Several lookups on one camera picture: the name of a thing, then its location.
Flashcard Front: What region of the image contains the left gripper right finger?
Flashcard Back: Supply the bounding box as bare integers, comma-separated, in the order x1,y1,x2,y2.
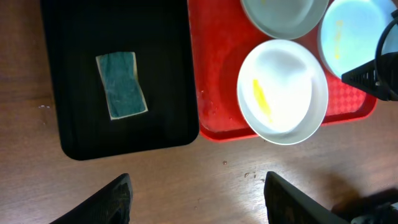
264,171,347,224

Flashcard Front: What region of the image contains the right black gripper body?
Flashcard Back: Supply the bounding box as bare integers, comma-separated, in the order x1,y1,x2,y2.
341,52,397,101

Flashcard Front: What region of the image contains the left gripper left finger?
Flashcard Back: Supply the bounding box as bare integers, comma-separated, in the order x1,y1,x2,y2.
51,173,133,224

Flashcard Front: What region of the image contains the light blue plate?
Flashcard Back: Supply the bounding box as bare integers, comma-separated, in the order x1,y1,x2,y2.
318,0,397,78

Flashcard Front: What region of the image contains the white plate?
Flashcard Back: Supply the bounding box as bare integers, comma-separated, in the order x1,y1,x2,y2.
236,39,328,146

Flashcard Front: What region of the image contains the green yellow sponge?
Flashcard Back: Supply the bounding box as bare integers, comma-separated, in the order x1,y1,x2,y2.
96,52,148,120

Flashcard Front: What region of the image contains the black tray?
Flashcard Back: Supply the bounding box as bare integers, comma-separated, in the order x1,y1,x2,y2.
40,0,199,161

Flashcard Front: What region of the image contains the mint green plate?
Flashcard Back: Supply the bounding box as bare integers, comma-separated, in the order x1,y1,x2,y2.
240,0,329,40

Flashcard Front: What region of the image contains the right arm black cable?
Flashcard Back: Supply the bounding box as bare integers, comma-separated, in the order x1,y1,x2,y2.
374,9,398,88

